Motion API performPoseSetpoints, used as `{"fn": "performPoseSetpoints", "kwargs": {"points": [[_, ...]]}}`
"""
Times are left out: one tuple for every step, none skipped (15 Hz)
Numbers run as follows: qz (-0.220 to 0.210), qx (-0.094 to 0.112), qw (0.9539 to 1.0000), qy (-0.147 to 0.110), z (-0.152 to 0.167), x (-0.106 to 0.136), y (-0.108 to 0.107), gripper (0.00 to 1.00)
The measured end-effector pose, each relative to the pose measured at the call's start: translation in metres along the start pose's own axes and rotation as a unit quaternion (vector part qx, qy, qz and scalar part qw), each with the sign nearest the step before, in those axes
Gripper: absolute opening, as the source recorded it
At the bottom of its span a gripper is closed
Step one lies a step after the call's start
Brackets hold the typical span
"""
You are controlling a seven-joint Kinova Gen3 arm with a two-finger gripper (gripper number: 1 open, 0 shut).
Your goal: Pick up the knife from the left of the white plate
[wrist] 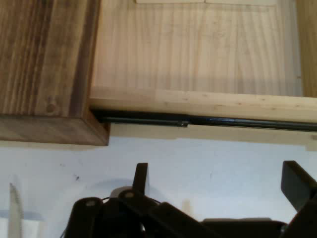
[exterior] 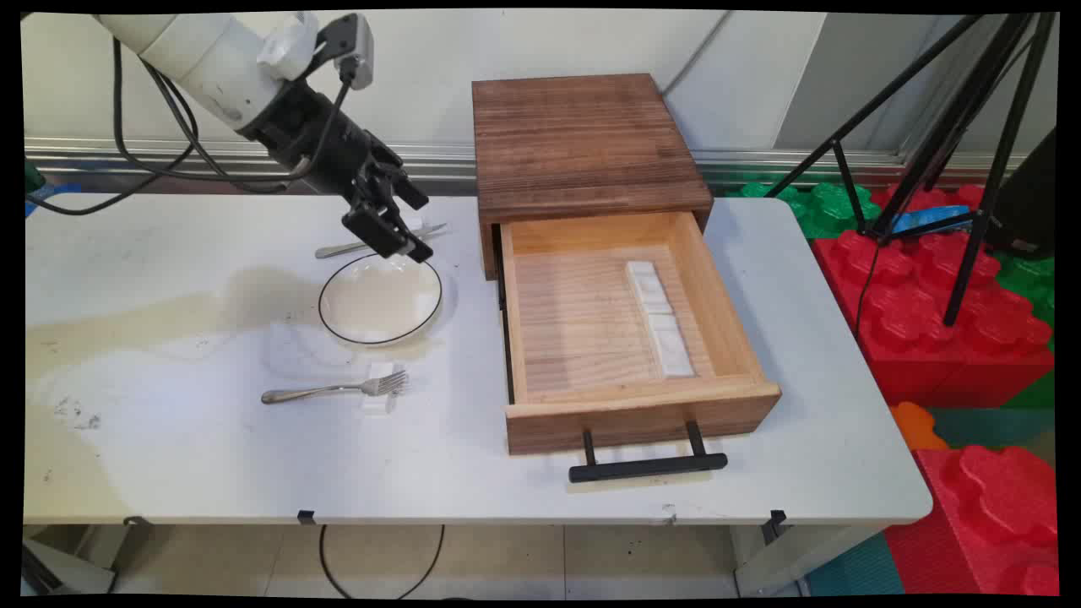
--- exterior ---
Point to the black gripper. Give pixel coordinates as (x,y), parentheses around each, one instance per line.
(312,139)

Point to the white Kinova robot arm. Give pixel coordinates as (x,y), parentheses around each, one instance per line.
(211,67)

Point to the white plate with black rim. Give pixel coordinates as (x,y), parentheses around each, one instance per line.
(380,300)

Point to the steel fork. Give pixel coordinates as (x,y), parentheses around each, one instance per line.
(321,391)

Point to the white ceramic cutlery rest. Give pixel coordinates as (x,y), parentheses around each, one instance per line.
(663,322)
(641,269)
(674,353)
(377,406)
(651,295)

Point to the dark wooden drawer cabinet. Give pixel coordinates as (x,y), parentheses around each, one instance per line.
(583,143)

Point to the light wooden drawer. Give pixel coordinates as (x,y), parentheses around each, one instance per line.
(583,325)

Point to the blue foam mat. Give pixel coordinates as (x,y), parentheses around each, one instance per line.
(55,191)

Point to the green foam block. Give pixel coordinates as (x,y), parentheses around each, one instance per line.
(823,207)

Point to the white table leg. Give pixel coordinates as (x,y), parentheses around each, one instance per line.
(794,561)

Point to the blue plastic clamp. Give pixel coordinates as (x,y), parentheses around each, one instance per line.
(929,218)

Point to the large red foam block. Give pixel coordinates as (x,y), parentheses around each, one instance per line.
(929,329)

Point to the orange foam block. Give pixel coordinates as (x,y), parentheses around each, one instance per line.
(916,426)

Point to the black bag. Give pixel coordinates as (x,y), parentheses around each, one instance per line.
(1030,203)

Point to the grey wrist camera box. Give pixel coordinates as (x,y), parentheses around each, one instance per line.
(356,46)

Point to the aluminium wall rail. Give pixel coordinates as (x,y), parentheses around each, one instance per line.
(169,152)

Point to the black camera tripod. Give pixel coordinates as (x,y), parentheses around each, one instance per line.
(978,224)

